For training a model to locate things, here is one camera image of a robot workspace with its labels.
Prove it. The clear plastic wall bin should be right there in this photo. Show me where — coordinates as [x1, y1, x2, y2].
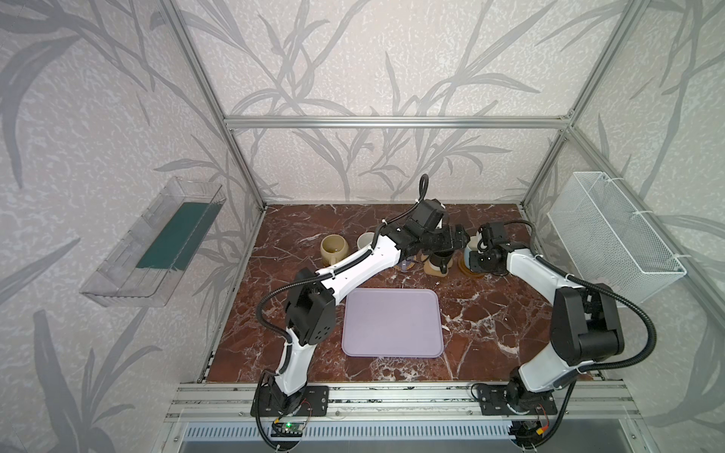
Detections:
[80, 177, 227, 308]

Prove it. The right black corrugated cable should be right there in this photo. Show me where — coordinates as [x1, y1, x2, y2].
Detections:
[497, 219, 658, 448]

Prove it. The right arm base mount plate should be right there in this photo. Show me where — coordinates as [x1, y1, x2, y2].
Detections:
[470, 381, 558, 416]

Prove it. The white wire mesh basket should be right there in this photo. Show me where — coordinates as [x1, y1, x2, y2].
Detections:
[548, 172, 687, 304]

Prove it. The white mug lilac handle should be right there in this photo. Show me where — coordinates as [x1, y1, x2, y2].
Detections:
[396, 259, 415, 272]

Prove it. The beige ceramic mug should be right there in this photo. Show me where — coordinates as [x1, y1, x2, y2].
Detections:
[320, 234, 349, 267]

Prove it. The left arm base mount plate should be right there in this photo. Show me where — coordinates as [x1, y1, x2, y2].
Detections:
[250, 383, 330, 417]

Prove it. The black mug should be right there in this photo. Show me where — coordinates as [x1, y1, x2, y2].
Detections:
[428, 251, 454, 264]

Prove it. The small green-lit circuit board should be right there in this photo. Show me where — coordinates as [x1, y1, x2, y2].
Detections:
[271, 420, 305, 438]

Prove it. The white speckled mug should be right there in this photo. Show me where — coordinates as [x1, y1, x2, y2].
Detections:
[356, 231, 375, 250]

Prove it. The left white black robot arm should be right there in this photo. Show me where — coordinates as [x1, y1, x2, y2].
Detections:
[255, 198, 470, 407]

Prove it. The white mug blue handle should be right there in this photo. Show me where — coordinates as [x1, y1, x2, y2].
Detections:
[464, 234, 481, 270]

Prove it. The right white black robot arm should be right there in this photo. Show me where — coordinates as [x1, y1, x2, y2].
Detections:
[469, 221, 657, 413]

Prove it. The left black corrugated cable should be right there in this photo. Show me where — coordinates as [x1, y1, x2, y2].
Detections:
[254, 174, 430, 448]

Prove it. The black corrugated cable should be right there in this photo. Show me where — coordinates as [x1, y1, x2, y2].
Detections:
[497, 219, 658, 448]
[254, 174, 430, 448]

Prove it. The lilac plastic tray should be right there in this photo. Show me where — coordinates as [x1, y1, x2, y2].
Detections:
[342, 288, 444, 359]

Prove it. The cork flower coaster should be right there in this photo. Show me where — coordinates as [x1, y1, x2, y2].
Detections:
[423, 260, 452, 277]

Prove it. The aluminium front rail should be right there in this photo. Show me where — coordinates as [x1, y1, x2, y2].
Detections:
[164, 381, 642, 422]

